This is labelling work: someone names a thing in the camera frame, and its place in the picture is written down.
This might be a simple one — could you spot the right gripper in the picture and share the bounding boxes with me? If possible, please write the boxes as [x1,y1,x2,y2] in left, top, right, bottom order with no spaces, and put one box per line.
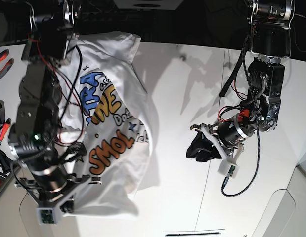
[14,174,102,214]

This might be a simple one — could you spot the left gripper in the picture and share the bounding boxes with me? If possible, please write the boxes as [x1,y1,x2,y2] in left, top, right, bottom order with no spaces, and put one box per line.
[186,122,244,164]

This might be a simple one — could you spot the white printed t-shirt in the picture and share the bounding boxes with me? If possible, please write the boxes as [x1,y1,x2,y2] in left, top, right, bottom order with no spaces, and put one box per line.
[59,31,154,219]

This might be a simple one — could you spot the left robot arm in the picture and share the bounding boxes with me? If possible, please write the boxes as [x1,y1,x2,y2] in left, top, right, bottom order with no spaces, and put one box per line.
[186,0,295,162]

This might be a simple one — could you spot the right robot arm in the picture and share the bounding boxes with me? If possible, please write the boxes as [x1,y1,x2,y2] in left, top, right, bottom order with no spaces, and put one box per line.
[8,0,101,224]

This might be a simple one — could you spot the orange grey pliers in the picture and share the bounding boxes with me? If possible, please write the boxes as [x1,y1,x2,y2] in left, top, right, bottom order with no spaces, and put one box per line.
[0,49,14,83]

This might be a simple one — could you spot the white box at top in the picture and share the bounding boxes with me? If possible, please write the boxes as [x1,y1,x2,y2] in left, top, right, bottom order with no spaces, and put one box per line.
[114,0,183,10]

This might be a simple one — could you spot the black power strip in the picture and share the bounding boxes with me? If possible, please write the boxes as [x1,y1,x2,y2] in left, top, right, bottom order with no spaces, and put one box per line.
[80,12,142,22]

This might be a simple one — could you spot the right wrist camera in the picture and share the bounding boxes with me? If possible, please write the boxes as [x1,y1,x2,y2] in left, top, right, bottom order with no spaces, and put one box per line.
[36,207,62,225]

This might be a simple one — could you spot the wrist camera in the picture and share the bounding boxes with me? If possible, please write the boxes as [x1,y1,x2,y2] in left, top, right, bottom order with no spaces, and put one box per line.
[36,207,62,225]
[218,159,239,179]

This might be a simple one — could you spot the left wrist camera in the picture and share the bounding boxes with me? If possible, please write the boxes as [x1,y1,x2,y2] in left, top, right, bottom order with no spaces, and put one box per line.
[218,159,239,179]

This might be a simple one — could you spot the camera braided cable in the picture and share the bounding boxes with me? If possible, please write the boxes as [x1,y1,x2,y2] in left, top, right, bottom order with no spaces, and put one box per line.
[221,34,262,197]

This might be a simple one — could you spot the orange handled tool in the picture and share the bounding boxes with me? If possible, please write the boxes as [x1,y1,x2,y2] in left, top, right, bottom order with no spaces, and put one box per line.
[0,118,11,145]

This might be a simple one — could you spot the white cable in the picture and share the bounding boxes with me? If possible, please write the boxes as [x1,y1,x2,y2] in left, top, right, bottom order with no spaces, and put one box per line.
[291,14,306,54]

